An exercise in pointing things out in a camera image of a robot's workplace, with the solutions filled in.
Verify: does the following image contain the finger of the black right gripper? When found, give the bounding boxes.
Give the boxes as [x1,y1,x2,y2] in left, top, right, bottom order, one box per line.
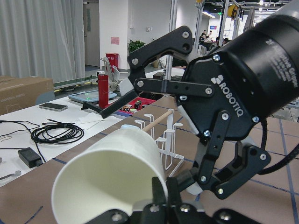
[176,111,271,199]
[100,26,213,118]

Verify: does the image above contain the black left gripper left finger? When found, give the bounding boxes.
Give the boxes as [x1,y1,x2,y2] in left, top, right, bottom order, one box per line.
[152,177,167,205]

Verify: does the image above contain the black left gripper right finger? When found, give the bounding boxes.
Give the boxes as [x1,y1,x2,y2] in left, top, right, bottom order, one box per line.
[166,177,182,207]

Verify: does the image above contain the black robotiq right gripper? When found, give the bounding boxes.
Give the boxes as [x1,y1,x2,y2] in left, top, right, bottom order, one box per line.
[178,15,299,140]

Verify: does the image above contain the cream white cup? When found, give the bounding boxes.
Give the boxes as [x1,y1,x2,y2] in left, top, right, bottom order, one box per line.
[51,128,168,224]

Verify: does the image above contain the light blue cup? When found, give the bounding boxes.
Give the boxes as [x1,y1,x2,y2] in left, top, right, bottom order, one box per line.
[121,124,140,130]

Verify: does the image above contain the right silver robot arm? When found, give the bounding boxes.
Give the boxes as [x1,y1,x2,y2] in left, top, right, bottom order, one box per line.
[101,0,299,199]

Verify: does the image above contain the red bottle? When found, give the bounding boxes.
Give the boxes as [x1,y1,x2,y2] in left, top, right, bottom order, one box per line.
[98,74,109,109]

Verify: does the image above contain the blue teach pendant tablet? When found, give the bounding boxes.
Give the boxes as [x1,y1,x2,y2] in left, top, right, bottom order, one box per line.
[68,90,117,105]

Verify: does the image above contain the black smartphone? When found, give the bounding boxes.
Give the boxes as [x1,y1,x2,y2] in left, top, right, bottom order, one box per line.
[39,103,68,111]

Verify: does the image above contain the black power adapter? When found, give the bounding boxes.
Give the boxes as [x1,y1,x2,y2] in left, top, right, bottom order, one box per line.
[18,147,43,168]

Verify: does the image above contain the cardboard box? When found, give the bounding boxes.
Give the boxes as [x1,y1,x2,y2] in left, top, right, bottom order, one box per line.
[0,76,55,115]

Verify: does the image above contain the white wire cup rack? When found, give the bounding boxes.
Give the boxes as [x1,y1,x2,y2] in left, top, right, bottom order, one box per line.
[135,109,184,177]

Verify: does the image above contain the coiled black cable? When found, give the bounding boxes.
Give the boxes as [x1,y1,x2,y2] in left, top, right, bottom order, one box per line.
[0,119,85,145]

